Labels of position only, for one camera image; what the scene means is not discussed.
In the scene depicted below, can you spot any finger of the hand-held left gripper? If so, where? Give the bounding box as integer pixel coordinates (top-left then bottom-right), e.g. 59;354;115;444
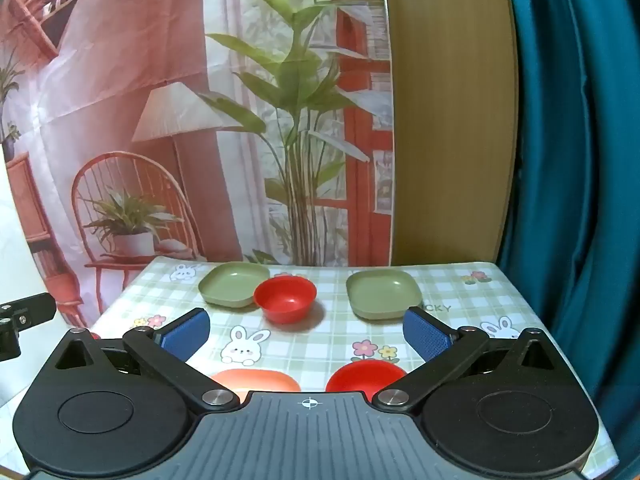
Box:
0;292;57;361

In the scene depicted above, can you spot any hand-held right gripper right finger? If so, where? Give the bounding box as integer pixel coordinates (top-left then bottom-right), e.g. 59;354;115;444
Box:
371;306;571;411

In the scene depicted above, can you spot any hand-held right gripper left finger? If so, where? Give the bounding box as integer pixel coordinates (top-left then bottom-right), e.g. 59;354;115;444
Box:
50;308;242;413

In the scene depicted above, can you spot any green square plate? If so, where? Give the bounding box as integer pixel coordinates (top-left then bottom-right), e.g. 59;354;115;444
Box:
198;262;271;309
346;269;422;320

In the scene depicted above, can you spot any red bowl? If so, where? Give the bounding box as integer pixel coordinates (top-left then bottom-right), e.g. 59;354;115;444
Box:
253;275;318;324
326;359;408;395

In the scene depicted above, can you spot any orange plate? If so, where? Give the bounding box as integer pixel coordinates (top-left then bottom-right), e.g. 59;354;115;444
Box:
210;368;302;403

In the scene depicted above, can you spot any green checked bunny tablecloth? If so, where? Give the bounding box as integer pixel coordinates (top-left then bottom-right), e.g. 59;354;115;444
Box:
10;256;621;480

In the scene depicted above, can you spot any wooden panel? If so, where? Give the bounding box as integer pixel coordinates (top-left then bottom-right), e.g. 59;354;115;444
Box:
382;0;518;267

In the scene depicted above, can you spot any teal curtain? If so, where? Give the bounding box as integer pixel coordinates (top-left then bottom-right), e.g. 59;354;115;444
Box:
500;0;640;480

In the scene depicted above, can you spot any printed wall tapestry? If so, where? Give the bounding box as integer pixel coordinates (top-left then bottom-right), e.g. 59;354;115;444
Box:
0;0;396;331

